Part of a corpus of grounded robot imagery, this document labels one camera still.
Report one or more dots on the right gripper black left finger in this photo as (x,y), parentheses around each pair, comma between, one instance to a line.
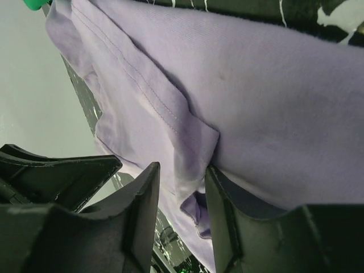
(115,234)

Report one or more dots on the folded green t shirt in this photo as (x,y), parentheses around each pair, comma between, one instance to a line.
(35,5)

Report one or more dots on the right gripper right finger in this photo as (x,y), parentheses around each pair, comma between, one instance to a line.
(250,235)

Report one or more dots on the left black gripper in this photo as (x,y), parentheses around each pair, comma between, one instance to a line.
(28,178)

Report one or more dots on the purple t shirt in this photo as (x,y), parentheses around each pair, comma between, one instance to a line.
(279,112)

